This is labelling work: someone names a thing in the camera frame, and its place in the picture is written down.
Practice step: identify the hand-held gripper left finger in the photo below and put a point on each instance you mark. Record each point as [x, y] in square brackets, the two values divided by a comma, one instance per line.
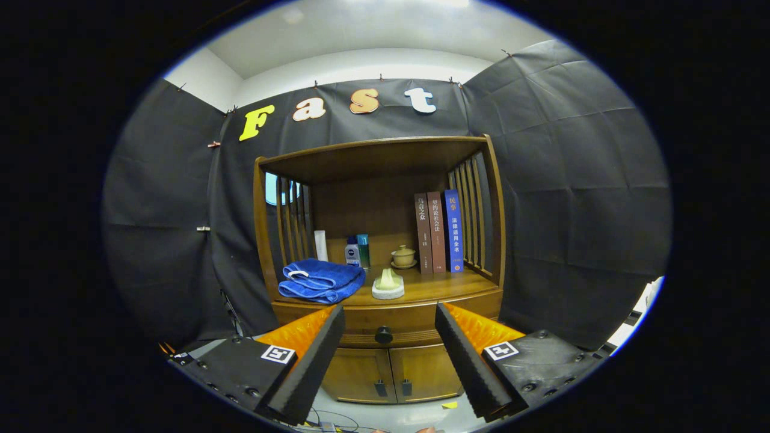
[313, 355]

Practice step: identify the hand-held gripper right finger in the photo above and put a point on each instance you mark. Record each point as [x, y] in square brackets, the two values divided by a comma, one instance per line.
[466, 355]

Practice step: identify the brown wooden drawer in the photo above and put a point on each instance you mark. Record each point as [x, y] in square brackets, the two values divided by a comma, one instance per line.
[397, 319]

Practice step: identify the pale green soap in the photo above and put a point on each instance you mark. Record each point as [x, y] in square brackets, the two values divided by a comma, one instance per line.
[388, 287]

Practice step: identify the wooden cabinet door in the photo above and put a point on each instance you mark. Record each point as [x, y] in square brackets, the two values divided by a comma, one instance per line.
[430, 370]
[355, 373]

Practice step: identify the wooden cabinet countertop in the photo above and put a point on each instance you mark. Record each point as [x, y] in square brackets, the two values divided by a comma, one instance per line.
[433, 286]

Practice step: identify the brown wooden cabinet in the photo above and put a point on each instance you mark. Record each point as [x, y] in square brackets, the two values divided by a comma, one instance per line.
[373, 159]

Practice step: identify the folded blue towel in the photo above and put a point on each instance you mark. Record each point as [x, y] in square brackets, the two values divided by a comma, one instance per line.
[319, 281]

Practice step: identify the white bottle with blue cap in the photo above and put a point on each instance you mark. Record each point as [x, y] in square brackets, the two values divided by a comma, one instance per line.
[352, 255]

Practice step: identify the white tube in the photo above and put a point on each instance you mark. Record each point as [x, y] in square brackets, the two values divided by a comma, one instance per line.
[320, 245]

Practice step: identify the beige lidded teacup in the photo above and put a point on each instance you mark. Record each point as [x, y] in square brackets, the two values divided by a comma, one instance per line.
[403, 257]

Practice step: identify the teal bottle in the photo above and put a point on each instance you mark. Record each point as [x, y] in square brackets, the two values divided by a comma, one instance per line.
[364, 246]

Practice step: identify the reddish brown book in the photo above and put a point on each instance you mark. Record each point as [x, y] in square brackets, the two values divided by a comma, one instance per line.
[437, 234]

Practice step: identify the blue book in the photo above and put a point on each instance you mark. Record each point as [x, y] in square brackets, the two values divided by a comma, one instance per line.
[453, 231]

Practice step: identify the dark brown book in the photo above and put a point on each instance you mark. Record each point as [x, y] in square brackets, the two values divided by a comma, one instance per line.
[422, 234]

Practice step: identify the black floor device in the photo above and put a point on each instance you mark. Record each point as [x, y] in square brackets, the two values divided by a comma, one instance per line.
[177, 356]

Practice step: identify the white object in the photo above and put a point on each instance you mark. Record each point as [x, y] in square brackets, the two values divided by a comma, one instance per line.
[643, 307]

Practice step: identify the black backdrop cloth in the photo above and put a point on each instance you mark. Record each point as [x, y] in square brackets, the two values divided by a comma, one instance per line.
[571, 180]

